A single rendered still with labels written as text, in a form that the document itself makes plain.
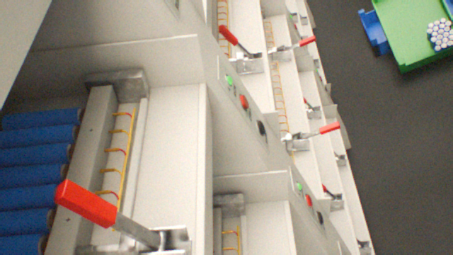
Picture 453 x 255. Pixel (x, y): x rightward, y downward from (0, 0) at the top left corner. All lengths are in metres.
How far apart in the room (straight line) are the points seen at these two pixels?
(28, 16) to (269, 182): 0.34
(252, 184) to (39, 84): 0.24
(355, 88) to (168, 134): 1.39
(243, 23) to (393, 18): 1.02
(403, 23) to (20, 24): 1.61
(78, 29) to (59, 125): 0.08
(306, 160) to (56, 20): 0.54
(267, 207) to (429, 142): 1.01
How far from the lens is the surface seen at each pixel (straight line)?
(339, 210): 1.01
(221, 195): 0.55
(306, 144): 0.86
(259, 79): 0.72
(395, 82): 1.71
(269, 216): 0.55
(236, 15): 0.88
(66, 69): 0.44
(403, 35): 1.78
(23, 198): 0.36
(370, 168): 1.50
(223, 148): 0.50
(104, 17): 0.41
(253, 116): 0.54
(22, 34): 0.26
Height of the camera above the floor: 1.16
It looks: 38 degrees down
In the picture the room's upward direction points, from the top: 36 degrees counter-clockwise
